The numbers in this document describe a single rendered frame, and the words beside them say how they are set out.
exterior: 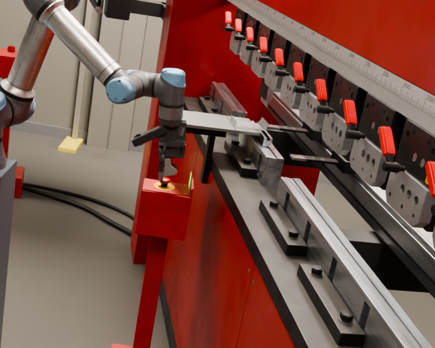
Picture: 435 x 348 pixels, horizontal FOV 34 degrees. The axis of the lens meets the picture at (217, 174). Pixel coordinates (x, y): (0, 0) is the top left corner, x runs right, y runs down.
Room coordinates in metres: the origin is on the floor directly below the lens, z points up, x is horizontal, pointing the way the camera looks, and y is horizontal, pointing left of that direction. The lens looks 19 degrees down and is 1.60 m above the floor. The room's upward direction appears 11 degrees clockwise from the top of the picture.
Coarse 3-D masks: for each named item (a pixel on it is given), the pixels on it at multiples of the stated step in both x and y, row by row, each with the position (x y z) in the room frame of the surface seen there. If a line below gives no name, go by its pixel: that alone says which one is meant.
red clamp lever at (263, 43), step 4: (260, 40) 2.27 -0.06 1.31; (264, 40) 2.27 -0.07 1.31; (260, 44) 2.26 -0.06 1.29; (264, 44) 2.26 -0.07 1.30; (260, 48) 2.25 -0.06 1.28; (264, 48) 2.25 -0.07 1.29; (260, 52) 2.24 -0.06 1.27; (264, 52) 2.24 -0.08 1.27; (260, 56) 2.22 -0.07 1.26; (264, 56) 2.23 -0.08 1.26; (260, 60) 2.21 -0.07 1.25; (264, 60) 2.22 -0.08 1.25; (268, 60) 2.22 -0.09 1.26; (272, 60) 2.23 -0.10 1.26
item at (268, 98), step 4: (264, 84) 2.38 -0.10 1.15; (260, 88) 2.42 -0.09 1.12; (264, 88) 2.37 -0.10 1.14; (268, 88) 2.34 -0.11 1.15; (260, 92) 2.41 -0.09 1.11; (264, 92) 2.37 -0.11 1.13; (268, 92) 2.34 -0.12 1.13; (272, 92) 2.34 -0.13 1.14; (264, 96) 2.36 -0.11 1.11; (268, 96) 2.34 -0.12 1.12; (272, 96) 2.34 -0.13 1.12; (260, 100) 2.43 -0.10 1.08; (264, 100) 2.38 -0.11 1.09; (268, 100) 2.34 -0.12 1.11; (264, 104) 2.37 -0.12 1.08
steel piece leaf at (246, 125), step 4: (232, 116) 2.37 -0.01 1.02; (232, 120) 2.36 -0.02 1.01; (236, 124) 2.31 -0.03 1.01; (240, 124) 2.35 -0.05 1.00; (244, 124) 2.36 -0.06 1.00; (248, 124) 2.37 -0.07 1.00; (252, 124) 2.38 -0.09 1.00; (256, 124) 2.39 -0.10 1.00; (248, 128) 2.32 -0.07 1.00; (252, 128) 2.33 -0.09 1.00; (256, 128) 2.34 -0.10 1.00; (260, 128) 2.35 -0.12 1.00
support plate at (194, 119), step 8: (184, 112) 2.39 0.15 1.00; (192, 112) 2.41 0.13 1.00; (192, 120) 2.30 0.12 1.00; (200, 120) 2.32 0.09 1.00; (208, 120) 2.33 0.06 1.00; (216, 120) 2.36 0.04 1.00; (224, 120) 2.38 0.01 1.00; (240, 120) 2.42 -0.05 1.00; (248, 120) 2.44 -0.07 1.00; (200, 128) 2.25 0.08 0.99; (208, 128) 2.25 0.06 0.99; (216, 128) 2.26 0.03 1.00; (224, 128) 2.27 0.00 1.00; (232, 128) 2.29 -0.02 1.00; (240, 128) 2.30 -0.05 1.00
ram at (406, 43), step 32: (288, 0) 2.20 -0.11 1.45; (320, 0) 1.92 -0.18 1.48; (352, 0) 1.70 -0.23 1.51; (384, 0) 1.53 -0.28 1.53; (416, 0) 1.39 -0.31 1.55; (288, 32) 2.14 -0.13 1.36; (320, 32) 1.86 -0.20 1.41; (352, 32) 1.66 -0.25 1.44; (384, 32) 1.49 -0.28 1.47; (416, 32) 1.36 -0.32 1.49; (384, 64) 1.46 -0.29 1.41; (416, 64) 1.32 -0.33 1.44; (384, 96) 1.42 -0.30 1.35
